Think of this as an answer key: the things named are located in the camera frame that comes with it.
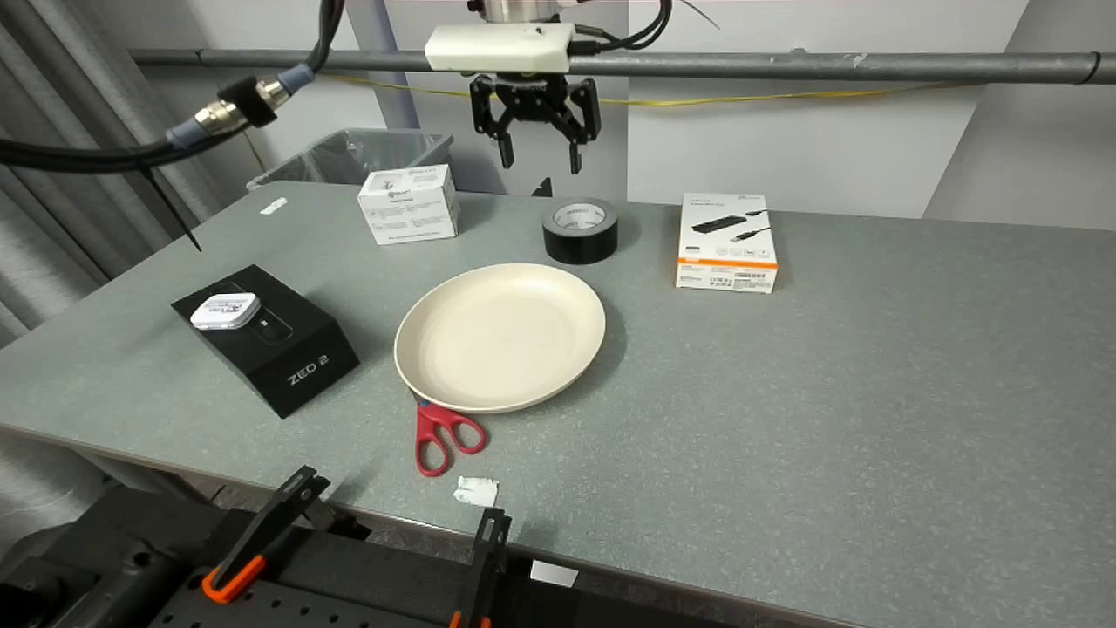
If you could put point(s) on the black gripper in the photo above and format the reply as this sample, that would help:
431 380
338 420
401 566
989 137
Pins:
535 93

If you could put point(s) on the black tape roll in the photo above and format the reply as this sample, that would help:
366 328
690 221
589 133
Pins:
579 236

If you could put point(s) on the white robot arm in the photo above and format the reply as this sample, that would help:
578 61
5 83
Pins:
516 8

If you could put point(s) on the cream white plate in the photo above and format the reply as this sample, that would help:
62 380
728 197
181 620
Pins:
500 336

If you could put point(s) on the small white tape piece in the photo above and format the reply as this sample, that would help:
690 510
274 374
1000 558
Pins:
475 488

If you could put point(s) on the white box with barcode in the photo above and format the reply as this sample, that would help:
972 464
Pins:
406 210

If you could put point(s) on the blue grey vertical strut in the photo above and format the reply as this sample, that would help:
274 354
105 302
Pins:
377 58

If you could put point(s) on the orange and white box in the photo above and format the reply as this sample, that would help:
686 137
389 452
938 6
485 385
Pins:
728 249

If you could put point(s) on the white paper scrap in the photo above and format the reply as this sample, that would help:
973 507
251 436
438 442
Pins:
274 206

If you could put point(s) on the grey metal pole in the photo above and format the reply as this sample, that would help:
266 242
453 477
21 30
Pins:
815 66

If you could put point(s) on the large black box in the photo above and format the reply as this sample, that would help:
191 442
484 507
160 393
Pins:
296 360

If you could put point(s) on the small white device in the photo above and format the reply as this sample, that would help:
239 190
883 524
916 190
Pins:
223 310

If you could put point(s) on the orange and black clamp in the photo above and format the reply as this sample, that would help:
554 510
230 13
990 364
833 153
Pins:
263 536
485 570

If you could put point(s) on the white label sticker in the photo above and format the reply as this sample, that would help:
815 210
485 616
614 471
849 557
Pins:
552 574

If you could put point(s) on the grey curtain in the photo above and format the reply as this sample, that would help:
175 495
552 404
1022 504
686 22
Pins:
71 231

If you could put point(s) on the black perforated base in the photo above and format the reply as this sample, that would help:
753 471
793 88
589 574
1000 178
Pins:
351 586

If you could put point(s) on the black bracket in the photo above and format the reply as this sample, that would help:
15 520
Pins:
543 185

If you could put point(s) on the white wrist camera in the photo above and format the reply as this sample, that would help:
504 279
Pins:
495 45

